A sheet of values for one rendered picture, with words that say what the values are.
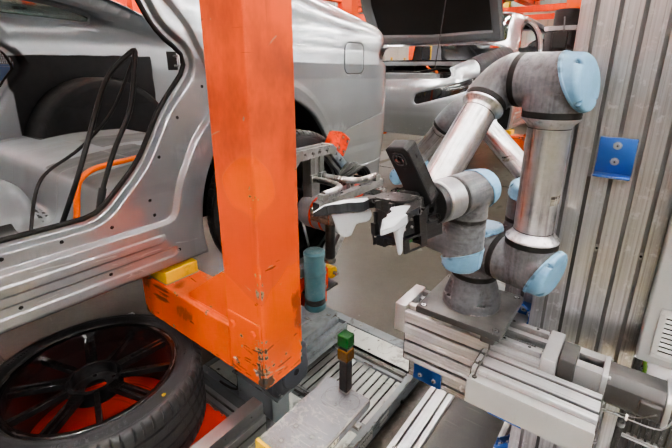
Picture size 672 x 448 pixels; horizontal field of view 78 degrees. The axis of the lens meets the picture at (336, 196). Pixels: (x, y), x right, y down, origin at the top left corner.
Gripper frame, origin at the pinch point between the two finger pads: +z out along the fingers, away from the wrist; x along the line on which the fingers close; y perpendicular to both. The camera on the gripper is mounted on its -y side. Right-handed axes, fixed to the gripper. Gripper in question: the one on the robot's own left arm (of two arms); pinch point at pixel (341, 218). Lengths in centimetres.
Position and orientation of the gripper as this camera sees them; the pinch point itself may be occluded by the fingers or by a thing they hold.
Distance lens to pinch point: 57.9
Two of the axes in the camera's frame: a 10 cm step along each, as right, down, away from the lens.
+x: -6.1, -1.2, 7.8
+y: 0.9, 9.7, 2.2
